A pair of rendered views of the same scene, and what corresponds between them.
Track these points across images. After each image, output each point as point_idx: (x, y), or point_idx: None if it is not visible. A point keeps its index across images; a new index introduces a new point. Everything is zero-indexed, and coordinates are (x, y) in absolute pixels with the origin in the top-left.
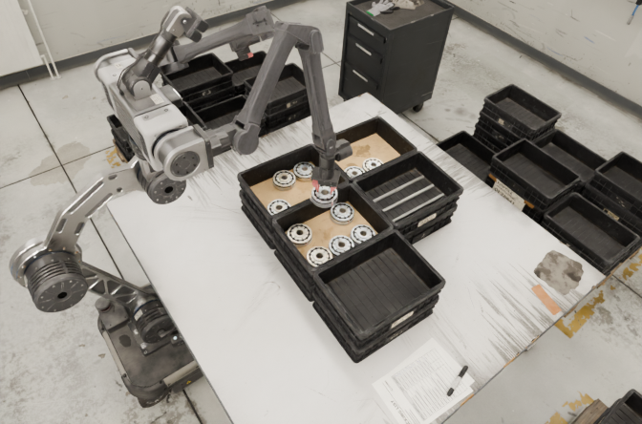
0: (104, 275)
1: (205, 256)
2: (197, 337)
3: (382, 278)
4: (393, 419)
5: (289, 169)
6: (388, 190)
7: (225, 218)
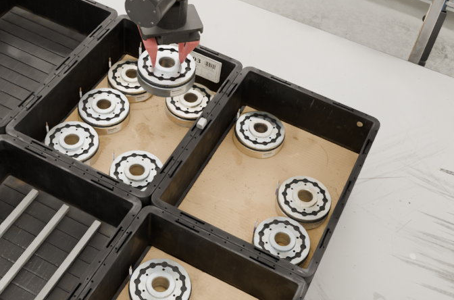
0: (416, 40)
1: (322, 93)
2: (239, 9)
3: (7, 97)
4: None
5: None
6: (57, 299)
7: None
